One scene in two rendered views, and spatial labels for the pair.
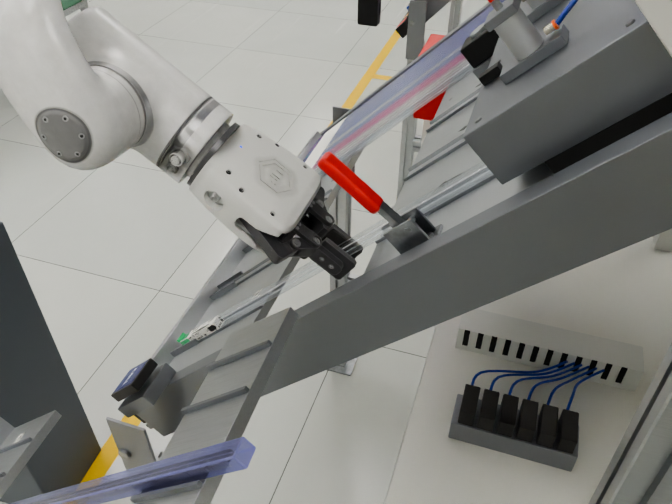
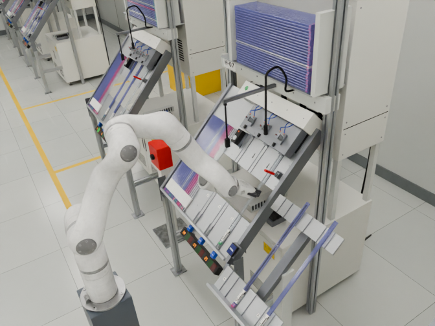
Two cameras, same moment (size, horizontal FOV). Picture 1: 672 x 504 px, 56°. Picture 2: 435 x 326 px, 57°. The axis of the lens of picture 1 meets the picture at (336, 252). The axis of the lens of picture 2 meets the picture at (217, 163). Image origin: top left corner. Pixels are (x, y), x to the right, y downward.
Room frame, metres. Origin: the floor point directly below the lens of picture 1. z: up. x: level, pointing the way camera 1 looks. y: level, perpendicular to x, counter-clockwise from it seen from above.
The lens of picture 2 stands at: (-0.36, 1.19, 2.06)
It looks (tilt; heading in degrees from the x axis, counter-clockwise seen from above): 33 degrees down; 312
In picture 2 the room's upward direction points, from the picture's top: 4 degrees counter-clockwise
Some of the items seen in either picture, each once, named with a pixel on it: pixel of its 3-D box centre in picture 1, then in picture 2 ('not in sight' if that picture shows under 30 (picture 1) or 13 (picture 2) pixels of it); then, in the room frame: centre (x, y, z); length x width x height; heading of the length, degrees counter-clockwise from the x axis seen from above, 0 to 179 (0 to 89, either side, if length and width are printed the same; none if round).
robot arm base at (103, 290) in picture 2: not in sight; (98, 278); (0.79, 0.68, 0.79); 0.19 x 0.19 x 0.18
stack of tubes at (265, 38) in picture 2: not in sight; (279, 43); (0.57, -0.33, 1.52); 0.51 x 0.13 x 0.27; 161
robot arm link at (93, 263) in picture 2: not in sight; (85, 235); (0.82, 0.67, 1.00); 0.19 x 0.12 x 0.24; 153
